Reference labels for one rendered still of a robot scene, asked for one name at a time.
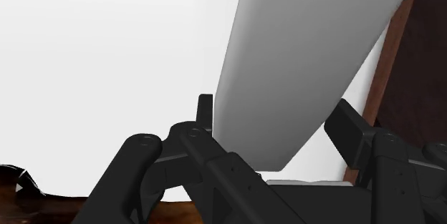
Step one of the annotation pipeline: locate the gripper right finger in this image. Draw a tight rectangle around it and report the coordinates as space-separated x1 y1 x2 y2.
324 98 447 224

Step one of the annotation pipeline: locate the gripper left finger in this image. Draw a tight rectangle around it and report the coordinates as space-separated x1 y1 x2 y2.
71 93 305 224

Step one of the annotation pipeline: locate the dark brown wooden furniture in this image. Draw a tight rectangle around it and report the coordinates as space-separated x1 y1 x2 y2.
343 0 447 184

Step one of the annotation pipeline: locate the light grey elongated slab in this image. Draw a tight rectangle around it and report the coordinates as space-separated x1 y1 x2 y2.
213 0 422 172

